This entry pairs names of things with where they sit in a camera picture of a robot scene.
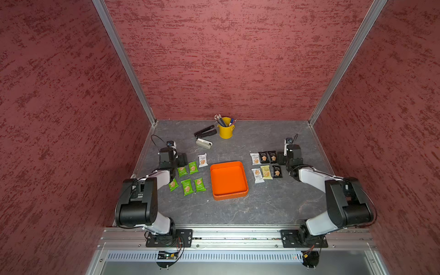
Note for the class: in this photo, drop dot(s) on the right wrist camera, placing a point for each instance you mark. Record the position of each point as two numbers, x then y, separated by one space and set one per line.
288 142

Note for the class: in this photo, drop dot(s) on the yellow cookie packet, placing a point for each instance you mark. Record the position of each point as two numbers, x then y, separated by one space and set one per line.
266 173

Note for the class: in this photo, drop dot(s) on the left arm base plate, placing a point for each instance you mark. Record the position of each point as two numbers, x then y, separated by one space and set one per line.
175 238

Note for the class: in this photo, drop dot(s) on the pens in cup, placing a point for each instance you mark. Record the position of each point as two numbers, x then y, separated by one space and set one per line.
220 120

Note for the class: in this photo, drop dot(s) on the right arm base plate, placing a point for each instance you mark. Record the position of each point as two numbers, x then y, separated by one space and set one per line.
302 239

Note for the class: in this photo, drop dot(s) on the white cookie packet front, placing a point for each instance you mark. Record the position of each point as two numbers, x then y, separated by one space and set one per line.
258 177

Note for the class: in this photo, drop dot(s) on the white red cookie packet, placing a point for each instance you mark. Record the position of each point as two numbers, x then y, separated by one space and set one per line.
202 160

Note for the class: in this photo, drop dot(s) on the black stapler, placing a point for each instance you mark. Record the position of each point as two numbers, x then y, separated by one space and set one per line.
208 131

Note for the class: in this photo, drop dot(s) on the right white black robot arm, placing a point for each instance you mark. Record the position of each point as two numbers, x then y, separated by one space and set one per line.
347 203

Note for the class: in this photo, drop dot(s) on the orange plastic storage tray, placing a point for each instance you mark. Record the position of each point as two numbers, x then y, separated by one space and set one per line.
228 181

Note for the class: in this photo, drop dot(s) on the hidden green cookie packet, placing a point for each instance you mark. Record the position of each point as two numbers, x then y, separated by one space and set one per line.
182 171

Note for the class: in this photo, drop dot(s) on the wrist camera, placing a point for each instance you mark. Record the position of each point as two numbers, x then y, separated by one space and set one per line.
288 142
172 144

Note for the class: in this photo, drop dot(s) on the yellow pen cup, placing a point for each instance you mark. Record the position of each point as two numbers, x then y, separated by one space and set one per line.
226 128

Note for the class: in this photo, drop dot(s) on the aluminium front rail frame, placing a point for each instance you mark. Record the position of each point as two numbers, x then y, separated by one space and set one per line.
248 244

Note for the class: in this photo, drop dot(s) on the black cookie packet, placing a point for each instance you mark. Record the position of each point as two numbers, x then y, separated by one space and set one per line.
272 156
264 157
277 172

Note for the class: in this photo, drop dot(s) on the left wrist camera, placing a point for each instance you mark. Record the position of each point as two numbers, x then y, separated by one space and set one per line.
172 144

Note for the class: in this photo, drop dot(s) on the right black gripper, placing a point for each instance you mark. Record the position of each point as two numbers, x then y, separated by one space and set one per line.
280 156

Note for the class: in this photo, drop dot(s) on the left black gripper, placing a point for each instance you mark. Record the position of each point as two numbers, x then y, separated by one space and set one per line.
183 160

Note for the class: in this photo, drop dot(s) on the white pink cookie packet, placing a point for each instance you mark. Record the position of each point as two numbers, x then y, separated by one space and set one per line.
255 158

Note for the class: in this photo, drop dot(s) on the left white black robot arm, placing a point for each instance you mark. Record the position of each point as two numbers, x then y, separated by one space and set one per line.
137 206

